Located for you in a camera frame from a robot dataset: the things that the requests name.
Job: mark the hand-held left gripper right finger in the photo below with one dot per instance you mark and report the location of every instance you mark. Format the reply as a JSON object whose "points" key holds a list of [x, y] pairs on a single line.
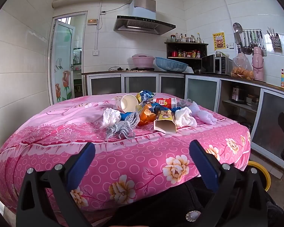
{"points": [[204, 165]]}

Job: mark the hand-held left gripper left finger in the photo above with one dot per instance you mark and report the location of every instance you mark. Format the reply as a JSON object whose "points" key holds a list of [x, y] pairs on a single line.
{"points": [[81, 163]]}

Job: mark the yellow bucket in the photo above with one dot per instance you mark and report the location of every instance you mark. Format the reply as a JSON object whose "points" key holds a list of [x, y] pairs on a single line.
{"points": [[266, 175]]}

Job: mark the white plastic bag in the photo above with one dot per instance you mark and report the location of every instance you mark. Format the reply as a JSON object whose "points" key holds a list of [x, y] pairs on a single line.
{"points": [[203, 115]]}

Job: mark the white tissue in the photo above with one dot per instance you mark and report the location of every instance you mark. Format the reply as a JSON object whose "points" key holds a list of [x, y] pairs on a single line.
{"points": [[110, 118], [184, 118]]}

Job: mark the grey knitted cloth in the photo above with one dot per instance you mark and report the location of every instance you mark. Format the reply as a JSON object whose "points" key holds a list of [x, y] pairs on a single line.
{"points": [[125, 127]]}

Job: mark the yellow cardboard box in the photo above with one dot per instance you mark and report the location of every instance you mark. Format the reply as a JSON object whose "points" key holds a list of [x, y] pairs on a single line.
{"points": [[164, 125]]}

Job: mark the blue cloth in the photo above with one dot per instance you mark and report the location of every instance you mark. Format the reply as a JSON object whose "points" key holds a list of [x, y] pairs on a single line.
{"points": [[126, 116]]}

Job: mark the clear plastic wrapper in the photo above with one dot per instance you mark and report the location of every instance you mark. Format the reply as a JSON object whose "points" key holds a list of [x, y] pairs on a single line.
{"points": [[183, 102]]}

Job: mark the red white carton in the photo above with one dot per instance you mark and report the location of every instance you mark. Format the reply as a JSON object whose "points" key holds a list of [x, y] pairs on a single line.
{"points": [[165, 102]]}

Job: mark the orange peel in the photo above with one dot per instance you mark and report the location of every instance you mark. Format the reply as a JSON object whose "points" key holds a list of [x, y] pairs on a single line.
{"points": [[146, 118]]}

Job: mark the blue rubber glove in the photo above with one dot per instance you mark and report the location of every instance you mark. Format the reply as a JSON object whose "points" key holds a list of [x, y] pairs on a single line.
{"points": [[156, 107]]}

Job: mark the red and white paper cup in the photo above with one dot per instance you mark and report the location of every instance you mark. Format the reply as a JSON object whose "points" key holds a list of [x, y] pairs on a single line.
{"points": [[129, 102]]}

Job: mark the blue yellow snack packet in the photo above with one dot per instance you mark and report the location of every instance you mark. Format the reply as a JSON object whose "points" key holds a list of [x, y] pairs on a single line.
{"points": [[145, 95]]}

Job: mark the person's dark clothing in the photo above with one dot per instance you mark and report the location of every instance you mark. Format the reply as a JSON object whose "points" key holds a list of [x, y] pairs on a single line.
{"points": [[175, 205]]}

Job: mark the pink floral tablecloth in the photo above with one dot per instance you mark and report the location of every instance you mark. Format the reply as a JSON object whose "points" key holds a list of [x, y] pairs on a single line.
{"points": [[132, 160]]}

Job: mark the yellow red bottle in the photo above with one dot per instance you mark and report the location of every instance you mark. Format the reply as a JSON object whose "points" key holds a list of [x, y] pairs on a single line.
{"points": [[283, 79]]}

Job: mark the rice cooker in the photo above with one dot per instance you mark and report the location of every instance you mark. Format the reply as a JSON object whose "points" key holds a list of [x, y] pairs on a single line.
{"points": [[237, 94]]}

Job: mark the kitchen counter cabinet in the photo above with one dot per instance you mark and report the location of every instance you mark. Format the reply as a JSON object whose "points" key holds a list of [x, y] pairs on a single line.
{"points": [[201, 92]]}

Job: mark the pink thermos jug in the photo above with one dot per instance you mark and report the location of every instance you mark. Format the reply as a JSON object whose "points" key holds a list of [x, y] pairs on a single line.
{"points": [[258, 66]]}

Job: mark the plastic bag of oranges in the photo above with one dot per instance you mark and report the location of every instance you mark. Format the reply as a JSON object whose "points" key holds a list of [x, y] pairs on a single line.
{"points": [[241, 72]]}

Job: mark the glass door with rose print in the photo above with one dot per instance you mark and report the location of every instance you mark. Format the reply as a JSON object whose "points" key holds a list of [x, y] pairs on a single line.
{"points": [[61, 75]]}

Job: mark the small metal pot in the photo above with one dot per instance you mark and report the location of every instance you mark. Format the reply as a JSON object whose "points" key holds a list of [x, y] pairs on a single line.
{"points": [[198, 71]]}

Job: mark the black microwave oven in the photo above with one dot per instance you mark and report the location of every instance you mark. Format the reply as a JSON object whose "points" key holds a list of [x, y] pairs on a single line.
{"points": [[213, 63]]}

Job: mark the chopstick holder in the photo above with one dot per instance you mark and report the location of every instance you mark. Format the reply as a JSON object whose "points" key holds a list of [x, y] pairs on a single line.
{"points": [[275, 42]]}

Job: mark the dark wooden shelf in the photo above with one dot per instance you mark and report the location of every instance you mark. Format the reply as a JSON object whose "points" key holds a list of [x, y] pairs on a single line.
{"points": [[187, 61]]}

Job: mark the blue plastic basket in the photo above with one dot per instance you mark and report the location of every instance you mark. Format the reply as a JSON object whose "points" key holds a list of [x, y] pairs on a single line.
{"points": [[171, 63]]}

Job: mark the hanging kitchen utensils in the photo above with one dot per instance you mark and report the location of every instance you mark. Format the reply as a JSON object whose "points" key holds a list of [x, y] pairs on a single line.
{"points": [[247, 42]]}

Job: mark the black induction cooker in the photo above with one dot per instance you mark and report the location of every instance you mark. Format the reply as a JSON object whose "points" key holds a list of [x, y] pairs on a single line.
{"points": [[142, 69]]}

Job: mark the row of seasoning jars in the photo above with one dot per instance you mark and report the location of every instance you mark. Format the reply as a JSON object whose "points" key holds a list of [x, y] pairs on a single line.
{"points": [[187, 54]]}

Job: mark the pink plastic basin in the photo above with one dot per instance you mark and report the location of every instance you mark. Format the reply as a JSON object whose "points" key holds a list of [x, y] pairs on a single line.
{"points": [[143, 60]]}

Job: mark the row of glass bottles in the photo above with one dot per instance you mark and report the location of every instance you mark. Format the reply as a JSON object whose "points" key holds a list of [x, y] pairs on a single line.
{"points": [[185, 39]]}

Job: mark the steel range hood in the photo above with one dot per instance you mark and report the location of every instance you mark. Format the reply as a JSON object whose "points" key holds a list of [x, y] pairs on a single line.
{"points": [[142, 24]]}

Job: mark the yellow wall poster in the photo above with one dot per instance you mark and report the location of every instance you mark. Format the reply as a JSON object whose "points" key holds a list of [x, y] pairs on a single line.
{"points": [[219, 41]]}

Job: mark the white wall-mounted device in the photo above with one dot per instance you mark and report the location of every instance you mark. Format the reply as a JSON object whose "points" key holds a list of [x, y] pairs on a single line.
{"points": [[92, 21]]}

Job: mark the white exhaust duct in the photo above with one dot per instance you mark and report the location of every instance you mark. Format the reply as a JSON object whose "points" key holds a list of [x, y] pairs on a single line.
{"points": [[90, 0]]}

